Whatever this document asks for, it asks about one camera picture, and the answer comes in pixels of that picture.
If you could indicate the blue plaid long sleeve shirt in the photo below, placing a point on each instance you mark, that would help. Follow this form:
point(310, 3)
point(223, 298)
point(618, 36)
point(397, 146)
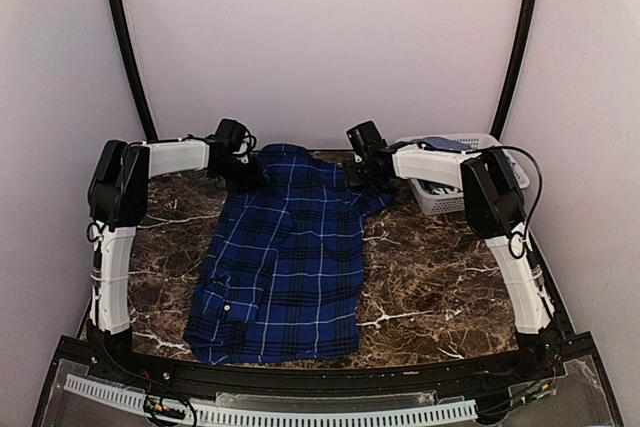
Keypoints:
point(284, 271)

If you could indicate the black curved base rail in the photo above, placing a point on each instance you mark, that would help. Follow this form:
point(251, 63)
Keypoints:
point(482, 375)

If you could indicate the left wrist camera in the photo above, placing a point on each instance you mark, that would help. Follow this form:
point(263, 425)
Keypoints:
point(232, 141)

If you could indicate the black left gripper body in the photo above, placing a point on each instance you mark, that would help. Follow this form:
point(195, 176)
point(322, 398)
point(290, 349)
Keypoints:
point(239, 177)

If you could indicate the white plastic laundry basket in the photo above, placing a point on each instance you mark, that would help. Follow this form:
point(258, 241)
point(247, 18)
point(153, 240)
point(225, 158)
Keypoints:
point(435, 204)

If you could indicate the black frame post left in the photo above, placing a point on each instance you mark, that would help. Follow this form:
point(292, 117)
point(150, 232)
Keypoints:
point(130, 64)

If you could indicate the black frame post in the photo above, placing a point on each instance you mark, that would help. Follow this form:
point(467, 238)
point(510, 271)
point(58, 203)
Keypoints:
point(130, 64)
point(516, 58)

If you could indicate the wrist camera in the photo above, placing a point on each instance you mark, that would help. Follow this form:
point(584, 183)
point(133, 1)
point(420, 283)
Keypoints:
point(232, 141)
point(367, 139)

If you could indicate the black white garment in basket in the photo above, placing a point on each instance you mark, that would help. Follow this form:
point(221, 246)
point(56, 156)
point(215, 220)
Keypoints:
point(439, 189)

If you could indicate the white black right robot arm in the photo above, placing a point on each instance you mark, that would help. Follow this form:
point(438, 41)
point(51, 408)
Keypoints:
point(494, 210)

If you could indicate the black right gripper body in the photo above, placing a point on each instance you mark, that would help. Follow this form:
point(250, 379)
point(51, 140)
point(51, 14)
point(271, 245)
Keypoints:
point(362, 176)

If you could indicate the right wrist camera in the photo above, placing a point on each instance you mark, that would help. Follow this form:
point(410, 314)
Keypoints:
point(367, 139)

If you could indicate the blue small-check shirt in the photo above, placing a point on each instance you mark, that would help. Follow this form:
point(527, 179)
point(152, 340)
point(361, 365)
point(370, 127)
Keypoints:
point(469, 142)

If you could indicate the black frame post right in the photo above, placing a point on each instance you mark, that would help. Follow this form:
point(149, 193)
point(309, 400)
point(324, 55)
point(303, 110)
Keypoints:
point(516, 58)

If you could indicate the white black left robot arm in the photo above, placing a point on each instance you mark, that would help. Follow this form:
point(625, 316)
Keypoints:
point(118, 201)

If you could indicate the white slotted cable duct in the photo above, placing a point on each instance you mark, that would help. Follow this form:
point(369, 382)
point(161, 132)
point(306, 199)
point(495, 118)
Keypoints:
point(254, 410)

